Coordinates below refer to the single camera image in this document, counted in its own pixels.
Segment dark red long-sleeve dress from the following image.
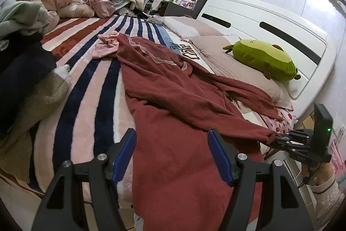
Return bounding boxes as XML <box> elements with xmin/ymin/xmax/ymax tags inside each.
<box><xmin>116</xmin><ymin>34</ymin><xmax>279</xmax><ymax>230</ymax></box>

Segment right forearm cream sleeve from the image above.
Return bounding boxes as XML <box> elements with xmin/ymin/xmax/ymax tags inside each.
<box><xmin>310</xmin><ymin>175</ymin><xmax>345</xmax><ymax>230</ymax></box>

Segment right hand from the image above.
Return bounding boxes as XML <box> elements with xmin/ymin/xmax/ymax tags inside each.
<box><xmin>301</xmin><ymin>163</ymin><xmax>334</xmax><ymax>186</ymax></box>

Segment pink polka dot sheet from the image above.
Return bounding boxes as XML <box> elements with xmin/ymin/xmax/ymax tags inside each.
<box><xmin>237</xmin><ymin>100</ymin><xmax>297</xmax><ymax>150</ymax></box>

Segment beige brown sweater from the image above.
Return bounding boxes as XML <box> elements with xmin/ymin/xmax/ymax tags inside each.
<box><xmin>1</xmin><ymin>65</ymin><xmax>71</xmax><ymax>182</ymax></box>

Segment white bed headboard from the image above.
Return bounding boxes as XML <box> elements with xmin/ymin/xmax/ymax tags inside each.
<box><xmin>197</xmin><ymin>0</ymin><xmax>337</xmax><ymax>119</ymax></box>

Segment green avocado plush toy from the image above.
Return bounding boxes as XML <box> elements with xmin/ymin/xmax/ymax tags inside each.
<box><xmin>222</xmin><ymin>39</ymin><xmax>301</xmax><ymax>82</ymax></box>

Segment striped fleece blanket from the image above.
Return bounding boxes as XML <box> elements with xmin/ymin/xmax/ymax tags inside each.
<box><xmin>26</xmin><ymin>14</ymin><xmax>217</xmax><ymax>210</ymax></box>

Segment pink ribbed pillow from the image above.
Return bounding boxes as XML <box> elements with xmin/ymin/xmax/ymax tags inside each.
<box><xmin>190</xmin><ymin>34</ymin><xmax>293</xmax><ymax>110</ymax></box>

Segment black garment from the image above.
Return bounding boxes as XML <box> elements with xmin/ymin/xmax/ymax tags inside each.
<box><xmin>1</xmin><ymin>32</ymin><xmax>57</xmax><ymax>139</ymax></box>

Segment pink small garment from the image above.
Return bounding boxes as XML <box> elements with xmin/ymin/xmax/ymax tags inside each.
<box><xmin>92</xmin><ymin>31</ymin><xmax>120</xmax><ymax>59</ymax></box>

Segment grey green garment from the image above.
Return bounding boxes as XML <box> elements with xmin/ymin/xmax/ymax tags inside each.
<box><xmin>0</xmin><ymin>0</ymin><xmax>49</xmax><ymax>51</ymax></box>

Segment pink satin bag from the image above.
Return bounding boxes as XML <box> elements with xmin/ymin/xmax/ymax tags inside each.
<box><xmin>83</xmin><ymin>0</ymin><xmax>115</xmax><ymax>19</ymax></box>

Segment beige pink duvet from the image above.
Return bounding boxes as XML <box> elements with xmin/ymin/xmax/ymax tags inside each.
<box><xmin>17</xmin><ymin>0</ymin><xmax>95</xmax><ymax>33</ymax></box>

